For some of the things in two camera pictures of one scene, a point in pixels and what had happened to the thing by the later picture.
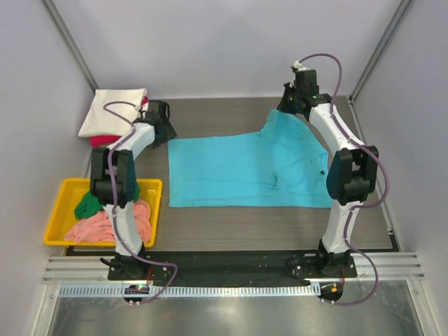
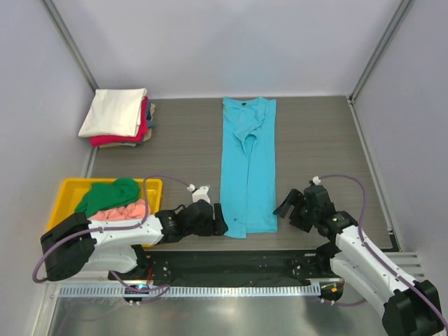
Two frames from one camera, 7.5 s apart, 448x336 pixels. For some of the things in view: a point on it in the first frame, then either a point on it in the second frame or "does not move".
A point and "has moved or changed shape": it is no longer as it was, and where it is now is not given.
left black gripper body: x=166 y=130 → x=215 y=219
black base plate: x=237 y=266 does not move
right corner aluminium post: x=404 y=7 does not move
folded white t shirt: x=113 y=111 does not move
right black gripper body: x=286 y=101 → x=295 y=208
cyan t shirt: x=282 y=166 has moved or changed shape
